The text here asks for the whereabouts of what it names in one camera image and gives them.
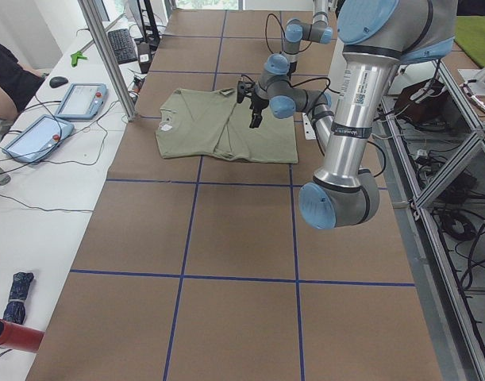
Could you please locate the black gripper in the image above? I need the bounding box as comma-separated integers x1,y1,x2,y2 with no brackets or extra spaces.
249,97,268,129

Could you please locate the olive green long-sleeve shirt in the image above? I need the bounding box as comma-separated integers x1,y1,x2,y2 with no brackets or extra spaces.
156,88,298,164

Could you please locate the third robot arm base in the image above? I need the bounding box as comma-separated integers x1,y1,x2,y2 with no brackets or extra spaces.
458,66,485,115

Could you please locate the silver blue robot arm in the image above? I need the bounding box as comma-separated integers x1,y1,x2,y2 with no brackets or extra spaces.
237,1,458,229
282,0,336,78

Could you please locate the black keyboard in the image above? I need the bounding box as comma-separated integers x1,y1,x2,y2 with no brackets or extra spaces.
107,29,138,64

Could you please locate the blue teach pendant far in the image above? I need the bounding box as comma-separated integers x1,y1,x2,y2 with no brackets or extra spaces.
55,83,107,121

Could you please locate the blue teach pendant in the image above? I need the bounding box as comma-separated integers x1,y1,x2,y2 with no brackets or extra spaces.
55,83,107,121
2,115,74,164

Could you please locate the green plastic clamp tool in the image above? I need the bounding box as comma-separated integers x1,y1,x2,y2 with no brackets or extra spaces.
71,50,88,67

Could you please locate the black computer mouse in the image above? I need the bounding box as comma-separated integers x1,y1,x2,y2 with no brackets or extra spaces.
48,76,69,88

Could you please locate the blue teach pendant near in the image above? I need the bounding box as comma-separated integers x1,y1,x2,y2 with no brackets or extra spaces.
2,115,74,164

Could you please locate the person in black shirt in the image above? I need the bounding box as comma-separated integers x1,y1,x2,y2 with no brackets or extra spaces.
0,44,47,121

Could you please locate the folded dark blue umbrella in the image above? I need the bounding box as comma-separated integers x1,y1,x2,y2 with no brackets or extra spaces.
2,271,34,325

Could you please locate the red cylinder tube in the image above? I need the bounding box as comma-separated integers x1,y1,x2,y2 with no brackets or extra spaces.
0,319,44,353

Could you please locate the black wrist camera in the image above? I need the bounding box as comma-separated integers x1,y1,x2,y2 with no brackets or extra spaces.
237,80,255,104

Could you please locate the aluminium frame post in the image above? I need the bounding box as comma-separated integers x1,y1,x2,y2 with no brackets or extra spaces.
78,0,137,121

